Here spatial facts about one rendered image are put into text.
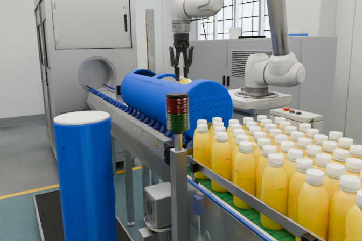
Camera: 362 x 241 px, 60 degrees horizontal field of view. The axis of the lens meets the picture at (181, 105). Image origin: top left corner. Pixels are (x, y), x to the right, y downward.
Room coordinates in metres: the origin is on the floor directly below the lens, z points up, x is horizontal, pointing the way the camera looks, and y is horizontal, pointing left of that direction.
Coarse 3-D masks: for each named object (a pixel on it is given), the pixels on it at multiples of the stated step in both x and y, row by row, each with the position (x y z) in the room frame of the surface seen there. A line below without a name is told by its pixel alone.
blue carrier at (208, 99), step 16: (128, 80) 2.00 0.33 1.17; (144, 80) 1.79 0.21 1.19; (160, 80) 1.64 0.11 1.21; (208, 80) 1.39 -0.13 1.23; (128, 96) 1.93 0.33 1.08; (144, 96) 1.68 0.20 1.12; (160, 96) 1.52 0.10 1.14; (192, 96) 1.34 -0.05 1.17; (208, 96) 1.38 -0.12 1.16; (224, 96) 1.42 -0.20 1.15; (144, 112) 1.76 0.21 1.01; (160, 112) 1.50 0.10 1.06; (192, 112) 1.34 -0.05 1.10; (208, 112) 1.38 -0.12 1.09; (224, 112) 1.42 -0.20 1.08; (192, 128) 1.34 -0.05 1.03
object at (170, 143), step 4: (172, 140) 1.24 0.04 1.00; (164, 144) 1.22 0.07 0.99; (168, 144) 1.20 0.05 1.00; (172, 144) 1.19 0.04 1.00; (184, 144) 1.20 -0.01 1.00; (164, 148) 1.20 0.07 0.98; (168, 148) 1.18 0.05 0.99; (184, 148) 1.20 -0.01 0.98; (164, 152) 1.23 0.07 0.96; (168, 152) 1.18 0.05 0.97; (164, 156) 1.23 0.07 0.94; (168, 156) 1.19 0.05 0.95; (164, 160) 1.23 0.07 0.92; (168, 160) 1.18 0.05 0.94; (168, 164) 1.20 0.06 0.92
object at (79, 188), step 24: (72, 144) 1.44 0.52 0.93; (96, 144) 1.47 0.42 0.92; (72, 168) 1.44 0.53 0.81; (96, 168) 1.47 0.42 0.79; (72, 192) 1.44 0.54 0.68; (96, 192) 1.46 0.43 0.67; (72, 216) 1.45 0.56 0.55; (96, 216) 1.46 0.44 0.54; (72, 240) 1.45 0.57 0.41; (96, 240) 1.45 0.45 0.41
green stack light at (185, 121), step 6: (168, 114) 0.83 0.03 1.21; (174, 114) 0.82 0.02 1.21; (180, 114) 0.82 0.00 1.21; (186, 114) 0.82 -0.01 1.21; (168, 120) 0.83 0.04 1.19; (174, 120) 0.82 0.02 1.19; (180, 120) 0.82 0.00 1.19; (186, 120) 0.82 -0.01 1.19; (168, 126) 0.83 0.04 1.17; (174, 126) 0.81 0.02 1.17; (180, 126) 0.81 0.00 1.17; (186, 126) 0.82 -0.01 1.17
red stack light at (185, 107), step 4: (168, 100) 0.82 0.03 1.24; (172, 100) 0.82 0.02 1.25; (176, 100) 0.81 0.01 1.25; (180, 100) 0.81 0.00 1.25; (184, 100) 0.82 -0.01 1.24; (188, 100) 0.84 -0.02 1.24; (168, 104) 0.83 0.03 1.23; (172, 104) 0.82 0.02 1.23; (176, 104) 0.81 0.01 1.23; (180, 104) 0.82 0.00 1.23; (184, 104) 0.82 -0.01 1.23; (188, 104) 0.83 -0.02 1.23; (168, 108) 0.82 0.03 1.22; (172, 108) 0.82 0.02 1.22; (176, 108) 0.81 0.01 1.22; (180, 108) 0.82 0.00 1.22; (184, 108) 0.82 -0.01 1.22; (188, 108) 0.84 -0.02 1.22; (168, 112) 0.83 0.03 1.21; (172, 112) 0.82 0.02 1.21; (176, 112) 0.81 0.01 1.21; (180, 112) 0.81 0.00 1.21; (184, 112) 0.82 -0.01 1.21
